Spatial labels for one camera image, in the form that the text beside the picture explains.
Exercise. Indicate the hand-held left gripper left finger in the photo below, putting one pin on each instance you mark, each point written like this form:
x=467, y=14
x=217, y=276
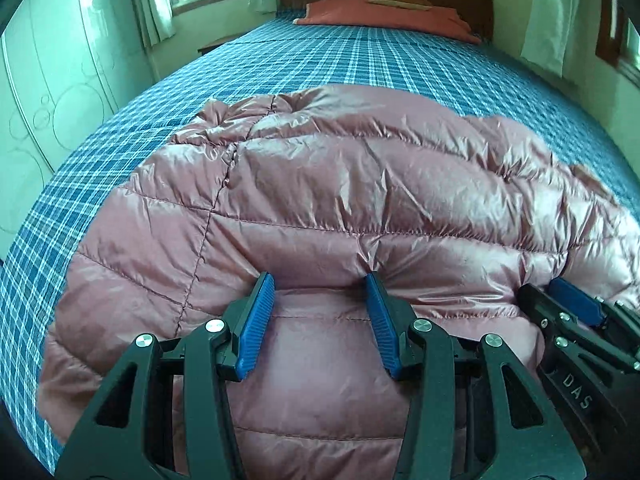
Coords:
x=255, y=322

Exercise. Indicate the wooden nightstand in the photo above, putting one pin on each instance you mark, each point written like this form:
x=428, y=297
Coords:
x=212, y=46

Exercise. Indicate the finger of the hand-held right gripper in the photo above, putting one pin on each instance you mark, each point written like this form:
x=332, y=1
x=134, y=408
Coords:
x=575, y=300
x=555, y=325

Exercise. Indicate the bed with blue plaid sheet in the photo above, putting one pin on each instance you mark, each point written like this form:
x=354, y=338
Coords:
x=350, y=60

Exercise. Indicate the white wardrobe with circle pattern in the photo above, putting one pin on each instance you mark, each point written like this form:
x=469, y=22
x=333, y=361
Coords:
x=60, y=70

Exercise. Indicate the salmon pink pillow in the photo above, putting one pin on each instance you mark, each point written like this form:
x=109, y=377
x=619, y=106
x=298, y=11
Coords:
x=360, y=15

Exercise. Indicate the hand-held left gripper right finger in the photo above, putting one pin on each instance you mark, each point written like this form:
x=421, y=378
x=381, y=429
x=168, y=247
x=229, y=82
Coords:
x=387, y=327

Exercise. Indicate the pink quilted down jacket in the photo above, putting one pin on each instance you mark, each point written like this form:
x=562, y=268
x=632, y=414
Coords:
x=350, y=200

